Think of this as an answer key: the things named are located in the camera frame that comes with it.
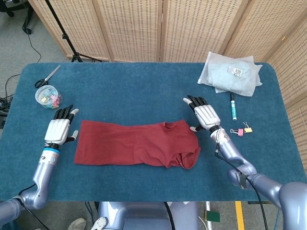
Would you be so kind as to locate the white green marker pen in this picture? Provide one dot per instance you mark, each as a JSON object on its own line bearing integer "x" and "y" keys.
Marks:
{"x": 233, "y": 107}

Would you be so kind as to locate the white plastic package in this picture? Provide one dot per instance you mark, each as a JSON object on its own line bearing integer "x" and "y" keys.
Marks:
{"x": 223, "y": 72}

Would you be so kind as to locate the black office chair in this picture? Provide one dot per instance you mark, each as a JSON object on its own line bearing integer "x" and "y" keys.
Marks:
{"x": 26, "y": 21}

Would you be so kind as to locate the green block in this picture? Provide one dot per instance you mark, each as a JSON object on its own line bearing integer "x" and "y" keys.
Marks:
{"x": 212, "y": 216}

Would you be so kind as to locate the red t-shirt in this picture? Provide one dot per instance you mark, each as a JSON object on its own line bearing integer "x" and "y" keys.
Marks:
{"x": 134, "y": 146}

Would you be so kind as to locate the left lavender robot arm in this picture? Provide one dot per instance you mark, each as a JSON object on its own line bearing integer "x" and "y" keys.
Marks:
{"x": 45, "y": 172}

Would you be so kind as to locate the black tripod stand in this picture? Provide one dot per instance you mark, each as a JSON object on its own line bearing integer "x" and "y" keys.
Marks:
{"x": 64, "y": 36}

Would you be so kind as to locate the white pipe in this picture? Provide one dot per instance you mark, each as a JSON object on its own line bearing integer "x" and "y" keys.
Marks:
{"x": 209, "y": 226}

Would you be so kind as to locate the clear jar of binder clips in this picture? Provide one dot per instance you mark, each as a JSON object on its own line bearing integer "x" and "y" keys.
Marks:
{"x": 48, "y": 98}

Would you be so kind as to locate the grey shoe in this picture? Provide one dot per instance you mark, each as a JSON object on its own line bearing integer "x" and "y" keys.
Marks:
{"x": 76, "y": 225}

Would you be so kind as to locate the yellow binder clip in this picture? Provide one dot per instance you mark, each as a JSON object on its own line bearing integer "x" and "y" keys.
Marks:
{"x": 248, "y": 130}

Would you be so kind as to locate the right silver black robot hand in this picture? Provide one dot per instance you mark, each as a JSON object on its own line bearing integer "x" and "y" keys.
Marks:
{"x": 207, "y": 117}

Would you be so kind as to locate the lavender robot torso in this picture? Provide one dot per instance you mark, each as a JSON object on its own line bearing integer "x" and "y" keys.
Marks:
{"x": 144, "y": 218}

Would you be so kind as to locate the pink binder clip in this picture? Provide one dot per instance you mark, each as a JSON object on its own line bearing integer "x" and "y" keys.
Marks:
{"x": 240, "y": 131}

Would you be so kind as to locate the blue carpet table cover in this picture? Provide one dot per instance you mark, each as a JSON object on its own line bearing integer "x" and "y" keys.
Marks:
{"x": 144, "y": 79}

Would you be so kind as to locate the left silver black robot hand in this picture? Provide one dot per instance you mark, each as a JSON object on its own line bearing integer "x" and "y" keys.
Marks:
{"x": 56, "y": 131}

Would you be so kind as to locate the plain white plastic bag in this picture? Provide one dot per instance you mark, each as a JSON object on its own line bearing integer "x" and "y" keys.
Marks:
{"x": 254, "y": 83}

